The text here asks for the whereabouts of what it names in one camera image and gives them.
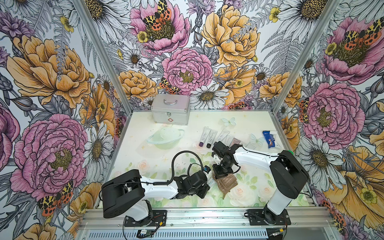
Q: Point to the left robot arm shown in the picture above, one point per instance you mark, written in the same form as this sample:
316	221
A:
130	192

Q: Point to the aluminium front rail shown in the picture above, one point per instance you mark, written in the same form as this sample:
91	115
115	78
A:
299	223

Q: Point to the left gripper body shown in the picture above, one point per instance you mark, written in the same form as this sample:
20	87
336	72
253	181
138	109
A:
200	191

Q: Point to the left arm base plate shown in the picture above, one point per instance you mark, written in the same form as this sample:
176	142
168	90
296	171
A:
154	219

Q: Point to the metallic pink toothpaste tube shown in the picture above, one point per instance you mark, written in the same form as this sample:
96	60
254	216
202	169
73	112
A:
235	141

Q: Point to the silver metal first-aid case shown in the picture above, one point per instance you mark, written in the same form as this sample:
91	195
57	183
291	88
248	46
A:
171	109

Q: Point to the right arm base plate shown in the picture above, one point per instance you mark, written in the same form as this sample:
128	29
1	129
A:
264	217

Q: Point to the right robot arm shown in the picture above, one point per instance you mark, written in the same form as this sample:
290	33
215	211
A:
289	175

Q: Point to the pink cap toothpaste tube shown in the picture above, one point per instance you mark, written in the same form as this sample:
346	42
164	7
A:
228	140

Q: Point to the dark green cap toothpaste tube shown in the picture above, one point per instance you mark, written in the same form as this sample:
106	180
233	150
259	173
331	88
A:
211	182

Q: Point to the blue bandage packet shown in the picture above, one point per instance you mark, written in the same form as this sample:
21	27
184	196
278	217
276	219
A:
269	136

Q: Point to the purple cap toothpaste tube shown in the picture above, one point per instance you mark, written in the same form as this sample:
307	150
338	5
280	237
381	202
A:
223	135
205	134

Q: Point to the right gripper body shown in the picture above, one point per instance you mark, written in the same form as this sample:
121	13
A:
224	168

